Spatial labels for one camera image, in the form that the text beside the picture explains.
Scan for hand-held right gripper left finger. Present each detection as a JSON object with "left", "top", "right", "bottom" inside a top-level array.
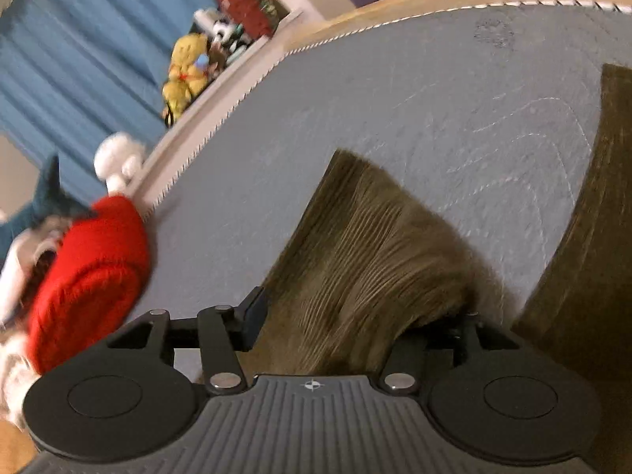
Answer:
[{"left": 106, "top": 286, "right": 270, "bottom": 396}]

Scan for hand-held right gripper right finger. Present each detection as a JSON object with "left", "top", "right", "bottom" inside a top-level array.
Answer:
[{"left": 378, "top": 312, "right": 527, "bottom": 396}]

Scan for olive corduroy pants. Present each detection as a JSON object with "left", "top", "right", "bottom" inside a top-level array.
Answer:
[{"left": 257, "top": 64, "right": 632, "bottom": 474}]

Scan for red folded comforter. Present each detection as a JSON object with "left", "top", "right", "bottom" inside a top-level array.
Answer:
[{"left": 22, "top": 196, "right": 151, "bottom": 373}]

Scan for white plush toy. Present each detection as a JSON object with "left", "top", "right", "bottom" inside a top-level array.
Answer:
[{"left": 94, "top": 132, "right": 149, "bottom": 193}]

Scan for blue shark plush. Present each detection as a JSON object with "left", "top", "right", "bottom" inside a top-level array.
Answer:
[{"left": 24, "top": 155, "right": 97, "bottom": 230}]

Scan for white folded quilt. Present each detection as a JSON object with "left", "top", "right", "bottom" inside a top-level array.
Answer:
[{"left": 0, "top": 232, "right": 55, "bottom": 425}]

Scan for yellow plush toy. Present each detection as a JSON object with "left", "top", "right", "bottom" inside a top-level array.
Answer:
[{"left": 162, "top": 34, "right": 211, "bottom": 114}]

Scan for blue curtain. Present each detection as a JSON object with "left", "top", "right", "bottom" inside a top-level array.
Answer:
[{"left": 0, "top": 0, "right": 223, "bottom": 193}]

